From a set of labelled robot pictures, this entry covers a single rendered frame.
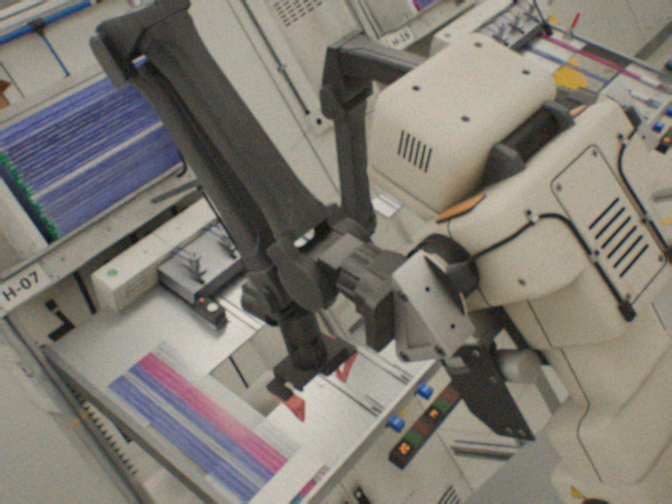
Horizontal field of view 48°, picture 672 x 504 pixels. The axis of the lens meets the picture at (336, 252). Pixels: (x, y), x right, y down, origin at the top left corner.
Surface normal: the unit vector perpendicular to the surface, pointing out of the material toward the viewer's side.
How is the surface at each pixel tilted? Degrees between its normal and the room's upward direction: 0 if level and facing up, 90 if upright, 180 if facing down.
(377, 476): 90
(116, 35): 90
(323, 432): 42
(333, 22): 90
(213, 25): 90
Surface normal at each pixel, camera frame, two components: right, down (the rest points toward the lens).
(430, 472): 0.60, -0.12
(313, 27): -0.63, 0.54
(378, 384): 0.04, -0.70
